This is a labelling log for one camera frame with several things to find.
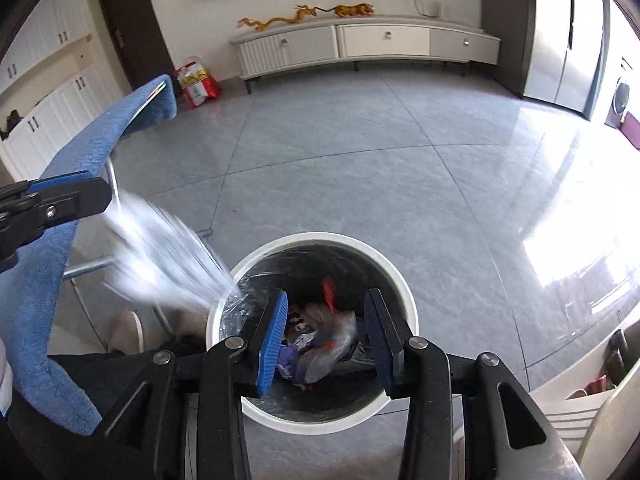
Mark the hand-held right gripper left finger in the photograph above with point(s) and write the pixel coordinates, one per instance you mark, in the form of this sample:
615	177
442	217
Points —
272	345

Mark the white chair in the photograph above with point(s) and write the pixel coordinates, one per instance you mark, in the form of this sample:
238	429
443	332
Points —
565	420

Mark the long golden dragon figurine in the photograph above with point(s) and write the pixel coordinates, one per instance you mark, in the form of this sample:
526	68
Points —
267	23

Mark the black bin liner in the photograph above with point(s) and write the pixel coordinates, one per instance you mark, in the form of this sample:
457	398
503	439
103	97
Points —
300	265

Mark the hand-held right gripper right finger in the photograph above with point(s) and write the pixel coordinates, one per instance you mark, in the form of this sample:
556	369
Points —
380	350

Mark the red shopping bag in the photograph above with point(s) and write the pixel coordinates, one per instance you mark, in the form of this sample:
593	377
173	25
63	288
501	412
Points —
197	85

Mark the white television cabinet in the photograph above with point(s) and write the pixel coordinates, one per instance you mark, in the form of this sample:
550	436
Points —
385	42

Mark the clear red printed plastic bag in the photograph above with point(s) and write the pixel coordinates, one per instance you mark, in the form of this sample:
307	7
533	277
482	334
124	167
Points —
332	345

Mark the tall white wall cabinet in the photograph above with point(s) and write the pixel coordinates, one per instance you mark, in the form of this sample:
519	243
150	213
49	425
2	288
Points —
45	35

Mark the red wrapper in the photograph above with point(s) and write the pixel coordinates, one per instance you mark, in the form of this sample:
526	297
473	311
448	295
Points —
328	294

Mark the white round trash bin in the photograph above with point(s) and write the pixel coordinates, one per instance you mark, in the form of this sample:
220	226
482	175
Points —
400	280

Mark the blue fluffy blanket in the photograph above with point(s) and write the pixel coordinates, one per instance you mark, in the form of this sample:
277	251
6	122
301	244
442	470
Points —
30	270

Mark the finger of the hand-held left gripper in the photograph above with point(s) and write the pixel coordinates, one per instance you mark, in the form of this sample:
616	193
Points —
65	182
82	200

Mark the metal table frame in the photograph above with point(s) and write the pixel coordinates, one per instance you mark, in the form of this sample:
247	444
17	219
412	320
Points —
90	266

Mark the dark brown door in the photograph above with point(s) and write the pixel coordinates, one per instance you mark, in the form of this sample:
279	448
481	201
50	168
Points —
135	25

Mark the golden tiger figurine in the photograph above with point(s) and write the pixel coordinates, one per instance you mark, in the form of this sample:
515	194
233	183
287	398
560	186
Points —
355	10

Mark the large purple wrapper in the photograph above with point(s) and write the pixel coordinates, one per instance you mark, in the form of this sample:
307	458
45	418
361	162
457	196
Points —
292	360

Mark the short golden dragon figurine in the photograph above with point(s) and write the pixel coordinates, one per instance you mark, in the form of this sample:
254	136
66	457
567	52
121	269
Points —
307	11

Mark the grey refrigerator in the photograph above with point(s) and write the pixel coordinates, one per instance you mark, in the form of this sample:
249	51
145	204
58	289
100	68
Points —
565	35

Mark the black bag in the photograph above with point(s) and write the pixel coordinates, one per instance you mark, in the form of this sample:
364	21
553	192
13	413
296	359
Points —
10	122

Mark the white washing machine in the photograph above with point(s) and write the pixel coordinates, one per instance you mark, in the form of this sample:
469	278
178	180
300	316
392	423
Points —
622	95

